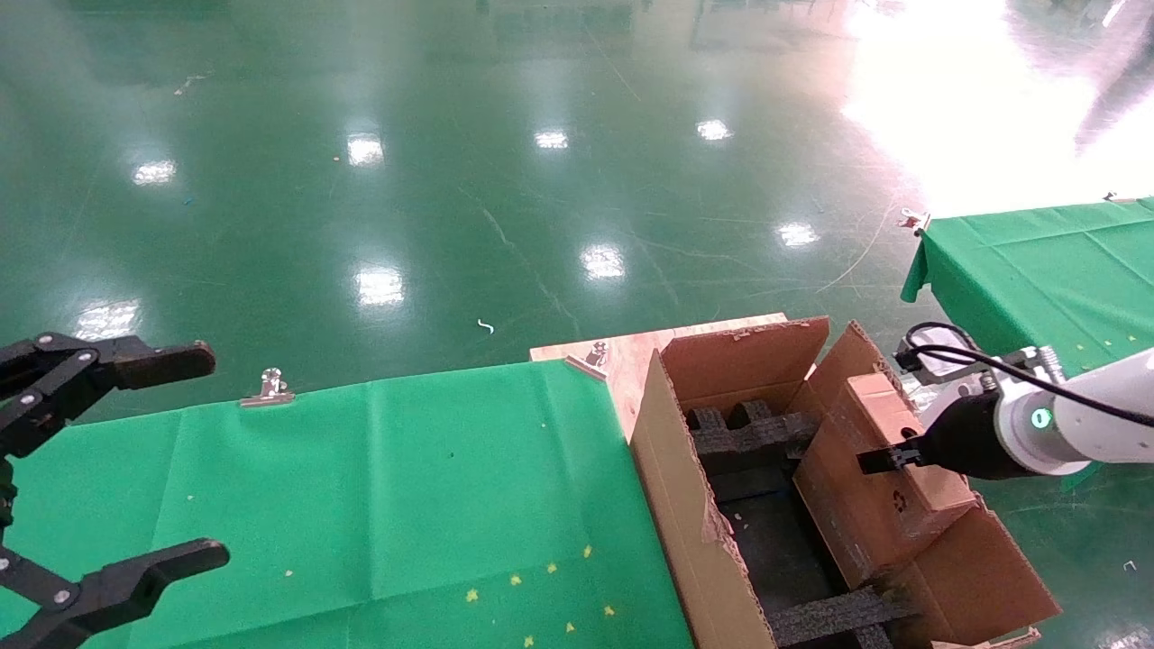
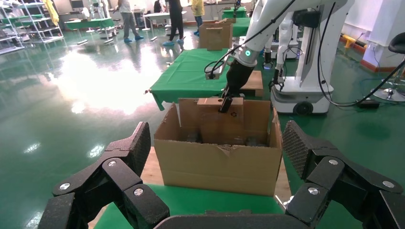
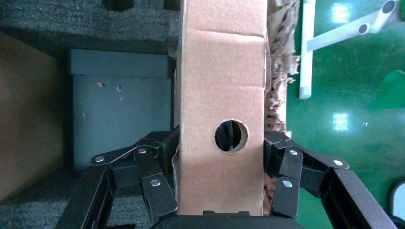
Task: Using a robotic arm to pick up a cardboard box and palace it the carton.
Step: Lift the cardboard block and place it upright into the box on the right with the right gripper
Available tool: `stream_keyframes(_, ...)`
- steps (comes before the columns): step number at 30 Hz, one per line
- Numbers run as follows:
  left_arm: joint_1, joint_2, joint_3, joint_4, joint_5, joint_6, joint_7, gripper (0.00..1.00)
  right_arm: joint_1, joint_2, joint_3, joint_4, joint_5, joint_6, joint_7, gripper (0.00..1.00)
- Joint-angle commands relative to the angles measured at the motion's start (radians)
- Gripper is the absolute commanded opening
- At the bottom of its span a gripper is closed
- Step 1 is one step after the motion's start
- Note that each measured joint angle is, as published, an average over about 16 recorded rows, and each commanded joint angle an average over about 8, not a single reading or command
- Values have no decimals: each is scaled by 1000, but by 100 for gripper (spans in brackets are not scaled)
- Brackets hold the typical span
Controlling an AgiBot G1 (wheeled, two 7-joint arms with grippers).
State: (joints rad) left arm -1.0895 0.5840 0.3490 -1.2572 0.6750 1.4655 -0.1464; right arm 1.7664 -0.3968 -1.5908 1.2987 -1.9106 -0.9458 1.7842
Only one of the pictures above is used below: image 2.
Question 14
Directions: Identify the person in yellow jacket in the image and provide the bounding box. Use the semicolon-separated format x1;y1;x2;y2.
191;0;206;35

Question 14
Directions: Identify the white distant table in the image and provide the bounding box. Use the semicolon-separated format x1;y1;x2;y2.
142;12;171;32

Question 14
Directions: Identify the white background robot body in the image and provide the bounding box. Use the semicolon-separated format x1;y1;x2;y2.
270;0;355;115

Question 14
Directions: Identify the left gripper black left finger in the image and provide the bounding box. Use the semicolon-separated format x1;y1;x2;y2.
37;121;171;229

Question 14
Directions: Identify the yellow hanging cloth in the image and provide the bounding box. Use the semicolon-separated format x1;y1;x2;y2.
43;0;60;27

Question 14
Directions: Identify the green tablecloth near shelves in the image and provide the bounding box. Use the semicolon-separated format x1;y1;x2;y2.
64;17;115;31

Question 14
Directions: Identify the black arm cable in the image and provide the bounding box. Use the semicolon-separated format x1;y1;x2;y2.
203;0;405;108

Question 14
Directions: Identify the large open cardboard carton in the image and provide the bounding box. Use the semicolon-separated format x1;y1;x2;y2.
153;97;283;197

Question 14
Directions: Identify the flat brown cardboard box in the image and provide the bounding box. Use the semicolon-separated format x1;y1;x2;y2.
240;70;264;97

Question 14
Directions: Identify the white wire shelf rack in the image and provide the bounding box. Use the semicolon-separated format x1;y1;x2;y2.
17;0;64;44
0;4;25;55

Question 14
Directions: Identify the distant green tablecloth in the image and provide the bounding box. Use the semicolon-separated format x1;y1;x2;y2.
232;17;252;38
221;7;247;19

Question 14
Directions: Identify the small taped cardboard box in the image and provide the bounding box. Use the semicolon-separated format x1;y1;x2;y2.
196;97;244;146

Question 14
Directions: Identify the person in grey trousers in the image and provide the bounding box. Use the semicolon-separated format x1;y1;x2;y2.
117;0;145;43

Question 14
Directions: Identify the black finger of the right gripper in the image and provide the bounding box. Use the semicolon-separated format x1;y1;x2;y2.
218;94;235;114

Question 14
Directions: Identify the green tablecloth of neighbour table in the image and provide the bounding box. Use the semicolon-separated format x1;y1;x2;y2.
149;48;235;111

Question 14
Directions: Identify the yellow floor barrier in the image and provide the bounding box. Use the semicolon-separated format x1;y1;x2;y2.
340;34;364;54

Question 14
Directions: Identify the black swivel stool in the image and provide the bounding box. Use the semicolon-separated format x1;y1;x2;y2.
370;31;405;103

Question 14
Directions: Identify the black power adapter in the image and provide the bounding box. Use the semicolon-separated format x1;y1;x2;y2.
354;99;380;109

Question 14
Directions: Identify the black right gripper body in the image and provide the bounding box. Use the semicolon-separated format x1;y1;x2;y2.
221;59;254;99

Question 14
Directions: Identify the distant open cardboard carton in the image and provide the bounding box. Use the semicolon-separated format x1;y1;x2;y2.
198;19;234;51

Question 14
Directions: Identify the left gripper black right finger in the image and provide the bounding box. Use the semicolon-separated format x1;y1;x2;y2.
282;120;405;229

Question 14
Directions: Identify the person in black clothes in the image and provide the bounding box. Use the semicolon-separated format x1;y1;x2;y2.
163;0;185;46

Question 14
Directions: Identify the green tablecloth under carton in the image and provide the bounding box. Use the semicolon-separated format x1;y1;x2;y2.
93;183;284;229

